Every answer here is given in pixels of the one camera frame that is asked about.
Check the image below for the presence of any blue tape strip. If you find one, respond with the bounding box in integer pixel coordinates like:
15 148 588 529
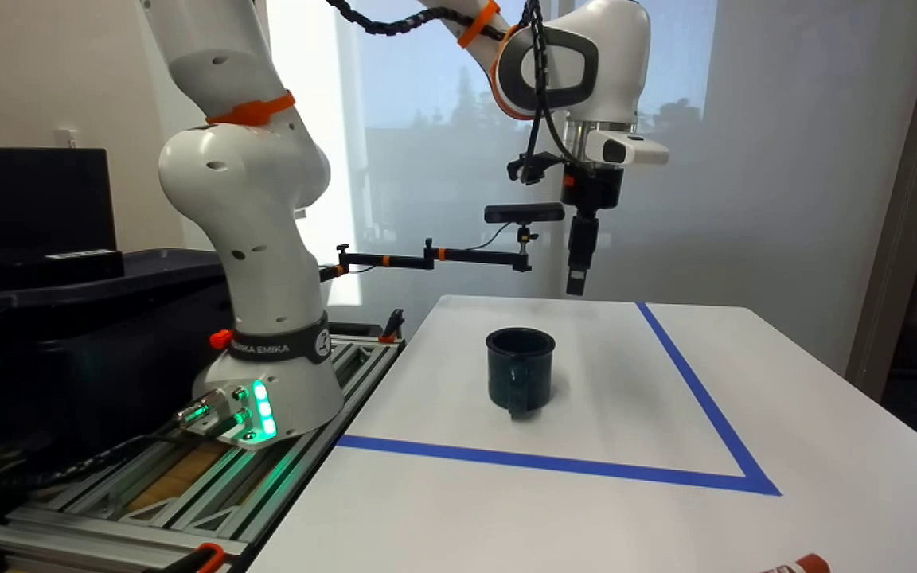
336 434 782 497
635 302 782 497

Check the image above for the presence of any red marker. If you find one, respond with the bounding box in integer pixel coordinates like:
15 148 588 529
760 552 833 573

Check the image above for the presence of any black clamp with orange tip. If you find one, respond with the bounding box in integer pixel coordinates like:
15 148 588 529
378 308 407 345

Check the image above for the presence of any flat black box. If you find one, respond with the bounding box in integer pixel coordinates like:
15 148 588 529
0 248 126 294

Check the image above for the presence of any black computer with blue light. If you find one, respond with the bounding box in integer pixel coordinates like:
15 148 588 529
0 146 119 267

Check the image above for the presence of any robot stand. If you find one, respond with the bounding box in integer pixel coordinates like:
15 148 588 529
0 318 408 573

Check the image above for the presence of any black plastic bin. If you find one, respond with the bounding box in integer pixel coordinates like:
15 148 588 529
0 248 235 478

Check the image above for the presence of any camera on mount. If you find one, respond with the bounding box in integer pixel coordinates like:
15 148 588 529
318 202 567 284

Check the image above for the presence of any window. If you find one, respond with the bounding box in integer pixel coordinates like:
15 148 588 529
266 0 720 313

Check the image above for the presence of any orange handled clamp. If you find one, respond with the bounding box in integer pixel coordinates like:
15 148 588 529
144 542 227 573

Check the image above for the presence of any dark blue mug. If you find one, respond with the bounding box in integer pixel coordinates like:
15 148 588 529
485 326 557 421

